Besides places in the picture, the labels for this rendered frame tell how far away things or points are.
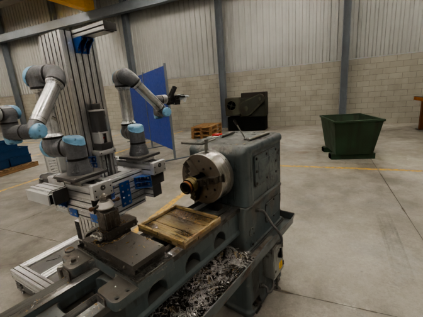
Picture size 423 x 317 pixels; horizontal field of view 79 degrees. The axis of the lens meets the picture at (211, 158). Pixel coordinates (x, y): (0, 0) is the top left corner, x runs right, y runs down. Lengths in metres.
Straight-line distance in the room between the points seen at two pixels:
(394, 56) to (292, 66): 3.43
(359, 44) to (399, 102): 2.57
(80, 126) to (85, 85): 0.27
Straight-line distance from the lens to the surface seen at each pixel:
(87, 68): 2.02
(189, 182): 1.46
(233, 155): 1.57
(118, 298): 1.10
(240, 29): 12.16
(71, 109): 1.96
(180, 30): 13.25
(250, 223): 1.76
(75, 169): 1.74
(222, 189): 1.50
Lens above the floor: 1.58
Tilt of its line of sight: 14 degrees down
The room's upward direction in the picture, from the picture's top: 4 degrees counter-clockwise
